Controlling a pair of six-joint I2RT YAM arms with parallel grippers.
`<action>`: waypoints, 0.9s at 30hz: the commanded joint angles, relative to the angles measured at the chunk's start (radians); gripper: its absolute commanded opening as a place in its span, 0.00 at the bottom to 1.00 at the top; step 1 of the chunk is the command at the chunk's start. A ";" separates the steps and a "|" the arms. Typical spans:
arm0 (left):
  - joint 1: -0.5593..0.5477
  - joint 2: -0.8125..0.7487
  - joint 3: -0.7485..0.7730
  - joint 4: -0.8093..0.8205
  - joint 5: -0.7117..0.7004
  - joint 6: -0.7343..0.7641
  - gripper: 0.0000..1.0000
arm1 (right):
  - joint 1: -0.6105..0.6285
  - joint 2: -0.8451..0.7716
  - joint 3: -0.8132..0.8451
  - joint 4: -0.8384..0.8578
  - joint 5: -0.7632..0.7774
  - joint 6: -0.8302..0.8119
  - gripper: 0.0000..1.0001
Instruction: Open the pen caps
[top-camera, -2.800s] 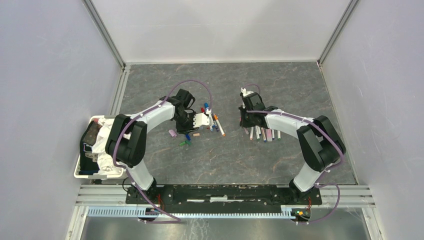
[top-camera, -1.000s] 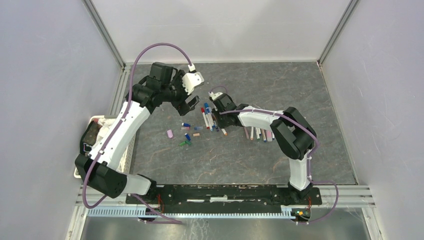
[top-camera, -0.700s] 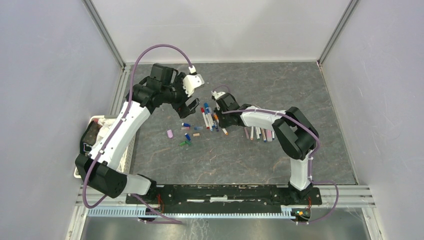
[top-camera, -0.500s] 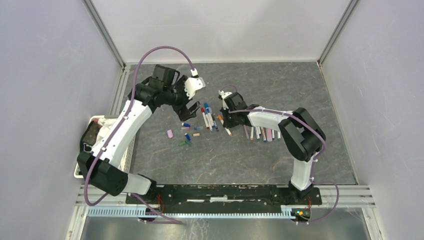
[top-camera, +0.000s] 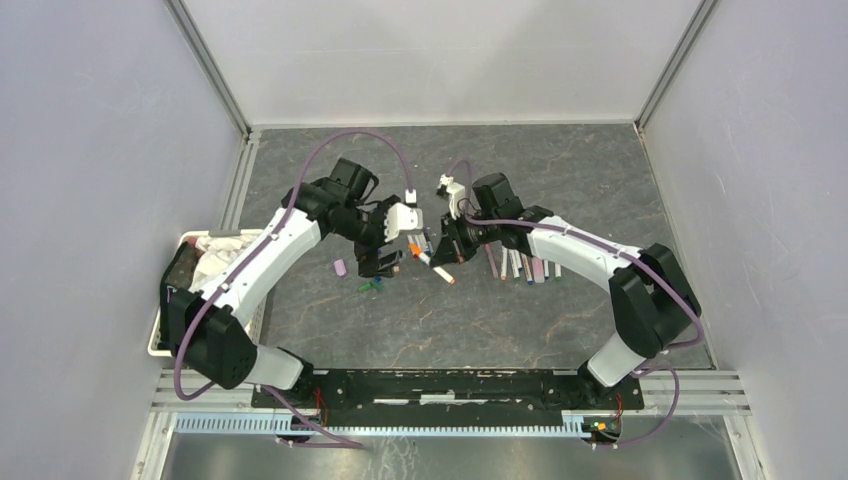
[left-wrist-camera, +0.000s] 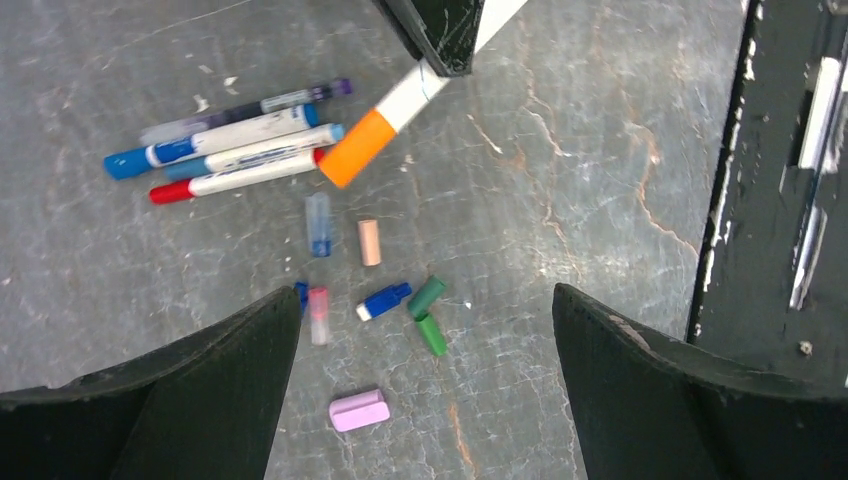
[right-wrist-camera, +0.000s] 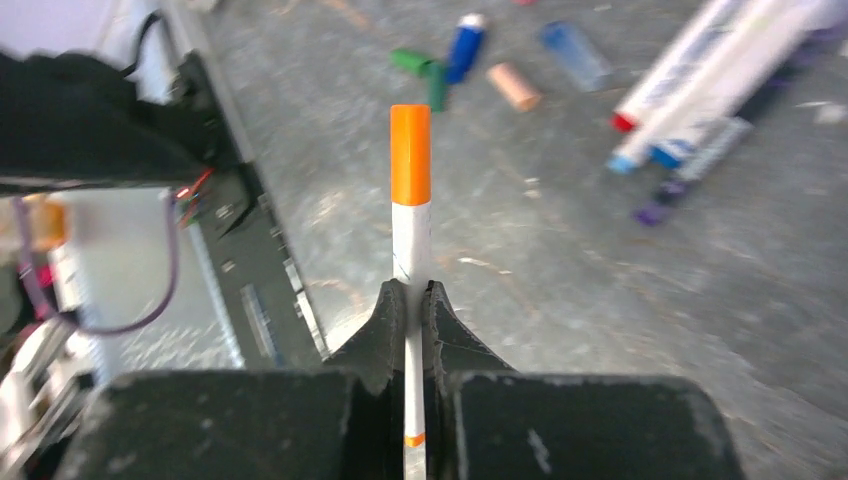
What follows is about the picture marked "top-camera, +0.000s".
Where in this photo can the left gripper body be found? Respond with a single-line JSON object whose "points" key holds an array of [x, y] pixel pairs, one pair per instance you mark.
{"points": [[372, 239]]}

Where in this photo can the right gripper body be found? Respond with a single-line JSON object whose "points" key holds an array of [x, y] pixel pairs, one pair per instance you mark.
{"points": [[468, 237]]}

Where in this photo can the white long nib marker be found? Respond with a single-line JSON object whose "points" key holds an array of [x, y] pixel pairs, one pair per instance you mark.
{"points": [[442, 273]]}

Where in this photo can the pink white marker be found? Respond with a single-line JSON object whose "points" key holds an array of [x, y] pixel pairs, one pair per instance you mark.
{"points": [[492, 262]]}

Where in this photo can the pink highlighter cap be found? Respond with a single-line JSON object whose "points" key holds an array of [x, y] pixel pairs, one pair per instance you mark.
{"points": [[340, 268]]}

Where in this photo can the orange marker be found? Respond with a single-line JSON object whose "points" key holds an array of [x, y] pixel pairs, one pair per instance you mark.
{"points": [[504, 263]]}

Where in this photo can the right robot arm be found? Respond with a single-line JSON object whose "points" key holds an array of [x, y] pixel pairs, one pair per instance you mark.
{"points": [[654, 306]]}

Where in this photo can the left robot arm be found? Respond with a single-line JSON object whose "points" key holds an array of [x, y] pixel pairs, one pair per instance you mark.
{"points": [[207, 326]]}

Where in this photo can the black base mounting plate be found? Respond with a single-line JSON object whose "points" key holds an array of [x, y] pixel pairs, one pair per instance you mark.
{"points": [[459, 397]]}

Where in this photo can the crumpled white cloth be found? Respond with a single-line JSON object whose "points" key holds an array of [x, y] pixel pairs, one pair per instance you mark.
{"points": [[210, 255]]}

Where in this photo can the black box in basket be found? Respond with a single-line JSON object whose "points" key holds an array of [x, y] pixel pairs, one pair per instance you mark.
{"points": [[179, 272]]}

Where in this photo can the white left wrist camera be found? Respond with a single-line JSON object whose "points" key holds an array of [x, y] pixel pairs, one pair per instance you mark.
{"points": [[401, 219]]}

